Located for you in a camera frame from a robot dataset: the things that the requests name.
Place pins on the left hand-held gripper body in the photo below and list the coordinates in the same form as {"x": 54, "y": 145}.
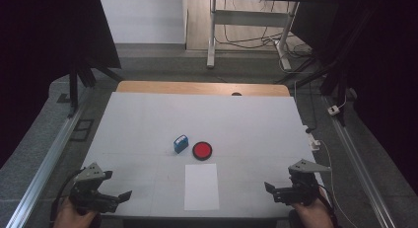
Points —
{"x": 90, "y": 191}

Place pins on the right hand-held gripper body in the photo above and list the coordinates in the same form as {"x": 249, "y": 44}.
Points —
{"x": 300, "y": 188}

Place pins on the blue stamp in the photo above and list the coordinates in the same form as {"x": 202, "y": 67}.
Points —
{"x": 180, "y": 144}

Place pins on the round red ink pad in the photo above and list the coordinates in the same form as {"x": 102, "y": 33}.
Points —
{"x": 202, "y": 150}

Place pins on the person's right hand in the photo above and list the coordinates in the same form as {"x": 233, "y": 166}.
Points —
{"x": 312, "y": 216}

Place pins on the person's left hand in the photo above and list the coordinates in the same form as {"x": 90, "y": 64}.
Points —
{"x": 70, "y": 218}

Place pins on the white power strip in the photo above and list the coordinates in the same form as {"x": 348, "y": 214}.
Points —
{"x": 313, "y": 139}

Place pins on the white paper sheet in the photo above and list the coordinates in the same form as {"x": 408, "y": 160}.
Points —
{"x": 201, "y": 187}

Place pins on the white power adapter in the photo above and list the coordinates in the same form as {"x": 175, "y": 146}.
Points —
{"x": 333, "y": 110}

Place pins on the black tripod stand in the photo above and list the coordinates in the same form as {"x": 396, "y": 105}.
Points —
{"x": 82, "y": 76}
{"x": 332, "y": 76}

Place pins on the black curtain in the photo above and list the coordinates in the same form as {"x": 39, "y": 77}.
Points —
{"x": 49, "y": 40}
{"x": 378, "y": 73}

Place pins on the aluminium rail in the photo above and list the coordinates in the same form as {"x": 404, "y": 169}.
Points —
{"x": 358, "y": 162}
{"x": 46, "y": 165}

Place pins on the black rectangular floor frame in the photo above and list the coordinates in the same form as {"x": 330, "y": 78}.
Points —
{"x": 81, "y": 130}

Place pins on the white metal desk frame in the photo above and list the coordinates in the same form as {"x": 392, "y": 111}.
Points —
{"x": 246, "y": 19}

